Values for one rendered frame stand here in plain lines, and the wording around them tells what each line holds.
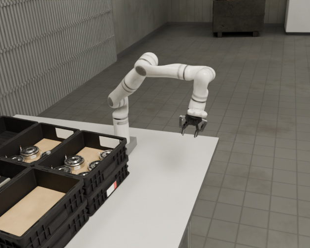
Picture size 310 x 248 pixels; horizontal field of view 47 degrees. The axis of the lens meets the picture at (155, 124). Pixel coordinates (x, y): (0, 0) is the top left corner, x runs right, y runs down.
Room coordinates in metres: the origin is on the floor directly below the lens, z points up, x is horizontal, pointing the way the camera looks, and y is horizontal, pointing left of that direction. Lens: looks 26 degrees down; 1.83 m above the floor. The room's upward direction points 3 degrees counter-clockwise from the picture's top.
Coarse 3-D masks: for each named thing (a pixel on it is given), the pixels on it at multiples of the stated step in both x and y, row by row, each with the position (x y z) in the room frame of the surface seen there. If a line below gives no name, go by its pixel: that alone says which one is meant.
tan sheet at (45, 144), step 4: (44, 140) 1.89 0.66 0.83; (48, 140) 1.89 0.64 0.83; (52, 140) 1.89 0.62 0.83; (36, 144) 1.85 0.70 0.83; (40, 144) 1.84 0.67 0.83; (44, 144) 1.84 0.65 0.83; (48, 144) 1.84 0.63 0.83; (52, 144) 1.84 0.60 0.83; (56, 144) 1.83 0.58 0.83; (40, 148) 1.80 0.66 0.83; (44, 148) 1.79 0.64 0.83; (48, 148) 1.79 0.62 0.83; (52, 148) 1.79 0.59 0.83; (40, 152) 1.75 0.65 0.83; (28, 160) 1.67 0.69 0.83; (32, 160) 1.67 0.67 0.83
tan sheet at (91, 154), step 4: (84, 148) 1.77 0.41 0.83; (88, 148) 1.77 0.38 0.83; (92, 148) 1.77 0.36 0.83; (80, 152) 1.73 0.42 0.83; (84, 152) 1.73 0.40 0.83; (88, 152) 1.72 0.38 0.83; (92, 152) 1.72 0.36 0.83; (96, 152) 1.72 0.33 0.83; (100, 152) 1.72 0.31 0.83; (84, 156) 1.68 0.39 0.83; (88, 156) 1.68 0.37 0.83; (92, 156) 1.67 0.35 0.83; (96, 156) 1.67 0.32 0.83; (88, 160) 1.64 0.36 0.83; (92, 160) 1.63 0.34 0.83; (84, 168) 1.56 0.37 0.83; (72, 172) 1.53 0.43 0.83; (80, 172) 1.53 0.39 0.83
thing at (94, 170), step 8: (72, 136) 1.73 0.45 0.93; (112, 136) 1.71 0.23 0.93; (64, 144) 1.65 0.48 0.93; (120, 144) 1.62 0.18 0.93; (112, 152) 1.54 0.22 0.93; (40, 160) 1.50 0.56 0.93; (104, 160) 1.47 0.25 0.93; (48, 168) 1.43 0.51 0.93; (96, 168) 1.41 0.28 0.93; (80, 176) 1.34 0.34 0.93; (88, 176) 1.34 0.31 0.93
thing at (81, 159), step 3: (69, 156) 1.63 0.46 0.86; (72, 156) 1.64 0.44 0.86; (75, 156) 1.63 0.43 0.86; (78, 156) 1.63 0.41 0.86; (81, 156) 1.63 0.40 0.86; (66, 159) 1.61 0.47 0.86; (81, 159) 1.60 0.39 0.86; (66, 162) 1.58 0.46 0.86; (69, 162) 1.57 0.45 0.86; (72, 162) 1.57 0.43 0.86; (75, 162) 1.57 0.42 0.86; (78, 162) 1.58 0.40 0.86; (81, 162) 1.57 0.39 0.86; (69, 165) 1.55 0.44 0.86; (72, 165) 1.55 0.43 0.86; (75, 165) 1.55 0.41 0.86
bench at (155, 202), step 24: (48, 120) 2.46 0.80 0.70; (144, 144) 2.01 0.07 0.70; (168, 144) 2.00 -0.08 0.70; (192, 144) 1.98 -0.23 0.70; (216, 144) 1.96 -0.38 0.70; (144, 168) 1.73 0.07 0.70; (168, 168) 1.72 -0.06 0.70; (192, 168) 1.71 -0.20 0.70; (120, 192) 1.52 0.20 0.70; (144, 192) 1.51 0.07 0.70; (168, 192) 1.50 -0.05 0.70; (192, 192) 1.48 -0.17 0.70; (96, 216) 1.34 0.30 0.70; (120, 216) 1.33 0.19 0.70; (144, 216) 1.32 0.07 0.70; (168, 216) 1.32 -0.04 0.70; (72, 240) 1.19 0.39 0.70; (96, 240) 1.18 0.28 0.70; (120, 240) 1.18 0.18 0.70; (144, 240) 1.17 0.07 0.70; (168, 240) 1.16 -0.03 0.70
